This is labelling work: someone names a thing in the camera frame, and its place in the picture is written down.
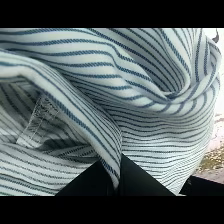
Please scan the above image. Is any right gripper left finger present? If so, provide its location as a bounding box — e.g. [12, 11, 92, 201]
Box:
[54, 161, 117, 197]

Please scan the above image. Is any white blue striped shirt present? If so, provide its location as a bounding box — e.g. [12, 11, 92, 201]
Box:
[0, 27, 223, 197]

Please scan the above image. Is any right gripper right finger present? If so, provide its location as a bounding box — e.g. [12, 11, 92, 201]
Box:
[119, 153, 176, 197]

